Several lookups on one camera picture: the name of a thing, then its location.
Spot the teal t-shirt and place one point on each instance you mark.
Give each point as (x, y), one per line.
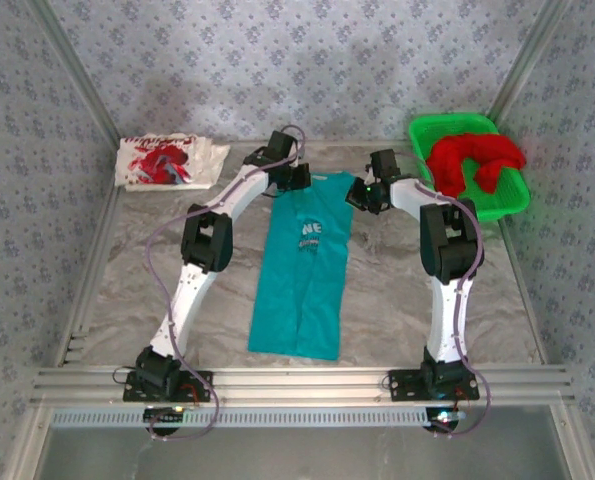
(297, 300)

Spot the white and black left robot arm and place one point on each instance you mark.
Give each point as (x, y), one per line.
(187, 305)

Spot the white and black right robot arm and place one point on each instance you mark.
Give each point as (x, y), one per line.
(452, 320)

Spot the white t-shirt with red print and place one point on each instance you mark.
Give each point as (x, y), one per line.
(152, 160)

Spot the green plastic basket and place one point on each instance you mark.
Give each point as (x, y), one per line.
(514, 200)

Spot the black controller board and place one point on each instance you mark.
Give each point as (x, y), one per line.
(164, 414)
(444, 418)

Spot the grey metal lower panel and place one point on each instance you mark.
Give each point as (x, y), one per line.
(297, 455)

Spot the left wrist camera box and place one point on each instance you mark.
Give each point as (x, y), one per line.
(283, 142)

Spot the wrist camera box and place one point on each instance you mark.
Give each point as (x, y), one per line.
(283, 142)
(386, 164)

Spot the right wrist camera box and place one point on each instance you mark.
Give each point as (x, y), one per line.
(386, 164)

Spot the aluminium back rail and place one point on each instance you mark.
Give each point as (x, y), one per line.
(337, 143)

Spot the aluminium mounting rail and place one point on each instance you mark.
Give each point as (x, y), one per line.
(297, 385)

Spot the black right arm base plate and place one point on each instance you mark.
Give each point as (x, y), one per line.
(402, 393)

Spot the aluminium frame post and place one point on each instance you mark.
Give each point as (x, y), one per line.
(72, 70)
(527, 60)

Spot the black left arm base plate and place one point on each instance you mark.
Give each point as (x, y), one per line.
(197, 380)

